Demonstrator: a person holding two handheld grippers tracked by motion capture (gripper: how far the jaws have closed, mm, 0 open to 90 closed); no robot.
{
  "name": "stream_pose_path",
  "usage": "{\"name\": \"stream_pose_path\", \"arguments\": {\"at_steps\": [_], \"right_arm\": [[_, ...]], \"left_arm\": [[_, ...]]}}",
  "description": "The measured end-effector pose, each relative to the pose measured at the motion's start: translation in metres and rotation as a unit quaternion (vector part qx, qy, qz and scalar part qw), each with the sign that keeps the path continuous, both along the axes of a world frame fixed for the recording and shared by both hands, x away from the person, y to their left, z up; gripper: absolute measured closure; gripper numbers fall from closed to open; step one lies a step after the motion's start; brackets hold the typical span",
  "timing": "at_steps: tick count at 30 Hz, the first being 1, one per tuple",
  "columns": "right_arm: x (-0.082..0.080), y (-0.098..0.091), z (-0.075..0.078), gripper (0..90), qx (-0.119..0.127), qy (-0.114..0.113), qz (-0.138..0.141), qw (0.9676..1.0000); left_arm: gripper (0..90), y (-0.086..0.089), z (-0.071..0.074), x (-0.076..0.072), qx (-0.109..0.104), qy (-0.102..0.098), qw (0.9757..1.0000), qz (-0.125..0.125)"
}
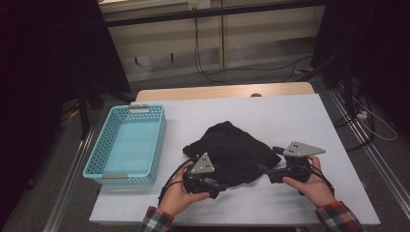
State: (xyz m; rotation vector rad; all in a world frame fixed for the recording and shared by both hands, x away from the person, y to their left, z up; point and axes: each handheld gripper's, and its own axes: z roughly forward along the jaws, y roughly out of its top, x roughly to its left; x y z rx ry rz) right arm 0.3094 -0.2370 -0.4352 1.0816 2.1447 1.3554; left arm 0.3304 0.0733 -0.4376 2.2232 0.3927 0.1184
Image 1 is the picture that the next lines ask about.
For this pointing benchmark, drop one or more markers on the beige cabinet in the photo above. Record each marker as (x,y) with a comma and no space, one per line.
(257,42)

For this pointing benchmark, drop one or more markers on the metal floor rail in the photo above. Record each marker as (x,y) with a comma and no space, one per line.
(67,183)
(380,164)

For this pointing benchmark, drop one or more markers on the white wall socket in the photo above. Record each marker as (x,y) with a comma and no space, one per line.
(199,4)

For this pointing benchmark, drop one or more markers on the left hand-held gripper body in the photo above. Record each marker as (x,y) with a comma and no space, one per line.
(202,166)

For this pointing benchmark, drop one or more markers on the white power plug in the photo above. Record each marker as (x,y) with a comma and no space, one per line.
(361,115)

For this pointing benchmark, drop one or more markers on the black shorts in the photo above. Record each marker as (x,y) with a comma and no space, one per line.
(235,151)

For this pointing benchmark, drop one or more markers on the person's right hand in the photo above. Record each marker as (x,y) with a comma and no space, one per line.
(317,190)

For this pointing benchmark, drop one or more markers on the black stand legs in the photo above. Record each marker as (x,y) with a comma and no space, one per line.
(347,83)
(84,116)

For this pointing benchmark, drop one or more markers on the black horizontal bar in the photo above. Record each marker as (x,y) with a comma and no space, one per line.
(209,13)

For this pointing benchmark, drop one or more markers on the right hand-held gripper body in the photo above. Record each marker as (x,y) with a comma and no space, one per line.
(301,149)

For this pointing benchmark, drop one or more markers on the light blue plastic basket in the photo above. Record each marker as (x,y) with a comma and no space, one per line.
(129,148)

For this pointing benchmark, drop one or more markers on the dark round table grommet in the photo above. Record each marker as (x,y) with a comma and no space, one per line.
(256,95)

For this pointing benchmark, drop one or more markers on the large black curtain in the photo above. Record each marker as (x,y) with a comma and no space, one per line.
(48,64)

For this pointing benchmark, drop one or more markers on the person's left hand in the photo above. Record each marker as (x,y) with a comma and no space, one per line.
(175,198)

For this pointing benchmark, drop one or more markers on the light wooden table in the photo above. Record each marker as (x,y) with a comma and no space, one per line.
(193,92)

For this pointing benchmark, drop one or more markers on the black curtain with stand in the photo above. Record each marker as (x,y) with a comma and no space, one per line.
(370,48)

